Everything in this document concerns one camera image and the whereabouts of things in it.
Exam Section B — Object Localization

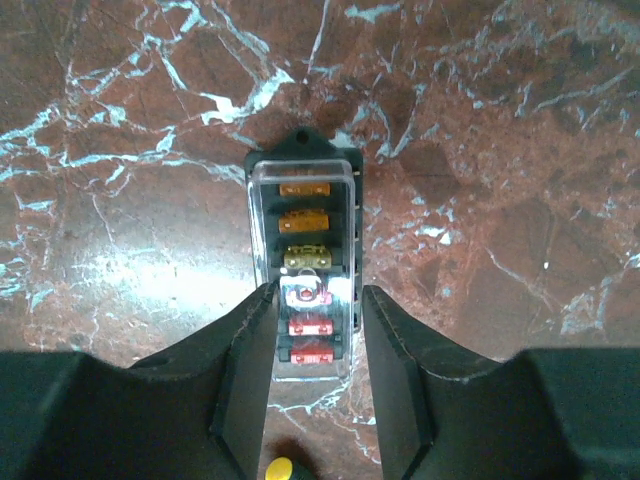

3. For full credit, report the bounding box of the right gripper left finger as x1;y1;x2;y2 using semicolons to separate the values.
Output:
129;283;279;479

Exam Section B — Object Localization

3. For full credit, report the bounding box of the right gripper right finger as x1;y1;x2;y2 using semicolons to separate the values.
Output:
361;285;498;479

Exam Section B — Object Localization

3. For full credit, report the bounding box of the yellow blade fuse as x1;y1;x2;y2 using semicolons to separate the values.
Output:
283;245;332;269

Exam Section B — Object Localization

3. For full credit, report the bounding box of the orange blade fuse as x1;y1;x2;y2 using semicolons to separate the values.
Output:
279;182;331;197
278;209;330;234

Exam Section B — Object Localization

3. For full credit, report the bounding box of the black fuse box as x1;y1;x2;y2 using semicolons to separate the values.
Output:
243;127;365;334

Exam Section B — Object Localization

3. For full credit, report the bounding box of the red blade fuse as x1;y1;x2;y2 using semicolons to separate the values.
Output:
290;344;334;365
288;315;334;336
285;281;333;309

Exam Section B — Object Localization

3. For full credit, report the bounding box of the yellow black screwdriver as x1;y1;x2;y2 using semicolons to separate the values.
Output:
264;457;294;480

